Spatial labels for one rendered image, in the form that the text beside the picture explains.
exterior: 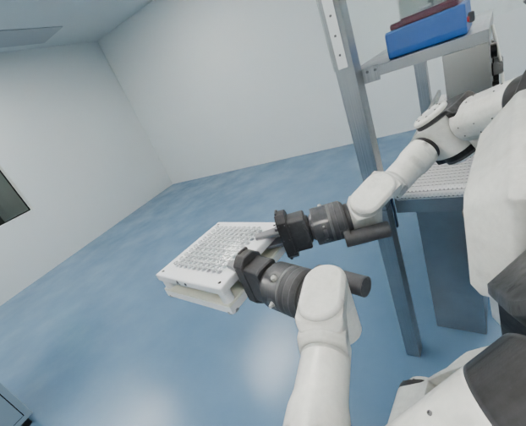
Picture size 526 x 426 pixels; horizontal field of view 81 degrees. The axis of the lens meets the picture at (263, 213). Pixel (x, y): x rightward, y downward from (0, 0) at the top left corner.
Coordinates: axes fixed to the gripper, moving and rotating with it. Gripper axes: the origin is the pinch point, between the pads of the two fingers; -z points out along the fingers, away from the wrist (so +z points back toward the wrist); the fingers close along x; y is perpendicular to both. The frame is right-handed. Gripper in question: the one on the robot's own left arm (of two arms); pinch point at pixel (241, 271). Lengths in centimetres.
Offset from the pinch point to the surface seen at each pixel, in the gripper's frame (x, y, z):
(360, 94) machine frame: -18, 64, -1
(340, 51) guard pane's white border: -32, 62, -4
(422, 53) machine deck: -24, 72, 14
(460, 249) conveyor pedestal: 55, 87, 15
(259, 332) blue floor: 105, 39, -85
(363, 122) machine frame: -10, 63, -2
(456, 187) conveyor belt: 20, 76, 19
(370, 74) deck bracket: -22, 70, 0
